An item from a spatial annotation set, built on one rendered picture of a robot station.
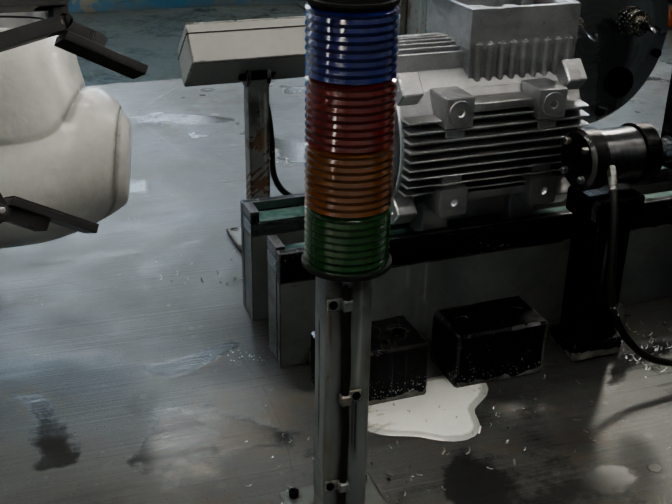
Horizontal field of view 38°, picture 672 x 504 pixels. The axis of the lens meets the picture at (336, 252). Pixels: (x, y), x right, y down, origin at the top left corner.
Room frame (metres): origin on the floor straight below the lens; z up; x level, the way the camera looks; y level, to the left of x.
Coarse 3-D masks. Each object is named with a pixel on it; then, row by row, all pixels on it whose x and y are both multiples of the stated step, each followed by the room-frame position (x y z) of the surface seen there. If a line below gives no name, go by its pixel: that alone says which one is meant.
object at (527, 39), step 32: (448, 0) 0.98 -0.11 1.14; (480, 0) 1.04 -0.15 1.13; (512, 0) 1.05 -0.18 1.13; (544, 0) 1.03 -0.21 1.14; (448, 32) 0.97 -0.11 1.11; (480, 32) 0.93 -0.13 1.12; (512, 32) 0.95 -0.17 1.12; (544, 32) 0.96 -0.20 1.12; (576, 32) 0.97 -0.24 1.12; (480, 64) 0.93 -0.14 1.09; (512, 64) 0.94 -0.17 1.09; (544, 64) 0.96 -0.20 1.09
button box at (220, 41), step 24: (192, 24) 1.12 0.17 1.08; (216, 24) 1.12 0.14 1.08; (240, 24) 1.13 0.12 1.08; (264, 24) 1.14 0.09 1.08; (288, 24) 1.15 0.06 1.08; (192, 48) 1.10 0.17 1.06; (216, 48) 1.11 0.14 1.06; (240, 48) 1.11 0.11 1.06; (264, 48) 1.12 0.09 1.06; (288, 48) 1.13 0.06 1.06; (192, 72) 1.11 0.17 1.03; (216, 72) 1.12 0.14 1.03; (240, 72) 1.13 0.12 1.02; (288, 72) 1.17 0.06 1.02
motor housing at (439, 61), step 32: (416, 64) 0.92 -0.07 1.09; (448, 64) 0.94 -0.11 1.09; (480, 96) 0.92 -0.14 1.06; (512, 96) 0.92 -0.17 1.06; (576, 96) 0.95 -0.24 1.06; (416, 128) 0.88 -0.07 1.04; (480, 128) 0.90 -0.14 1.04; (512, 128) 0.91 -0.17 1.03; (544, 128) 0.91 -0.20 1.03; (416, 160) 0.87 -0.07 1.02; (448, 160) 0.89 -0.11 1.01; (480, 160) 0.89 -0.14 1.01; (512, 160) 0.90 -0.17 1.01; (544, 160) 0.92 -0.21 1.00; (416, 192) 0.87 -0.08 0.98; (480, 192) 0.90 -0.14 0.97; (512, 192) 0.91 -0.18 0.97
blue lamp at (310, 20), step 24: (312, 24) 0.60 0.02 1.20; (336, 24) 0.59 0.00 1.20; (360, 24) 0.59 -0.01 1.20; (384, 24) 0.60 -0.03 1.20; (312, 48) 0.60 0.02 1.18; (336, 48) 0.59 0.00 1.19; (360, 48) 0.59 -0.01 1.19; (384, 48) 0.60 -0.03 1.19; (312, 72) 0.60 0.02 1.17; (336, 72) 0.59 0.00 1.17; (360, 72) 0.59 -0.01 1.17; (384, 72) 0.60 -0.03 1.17
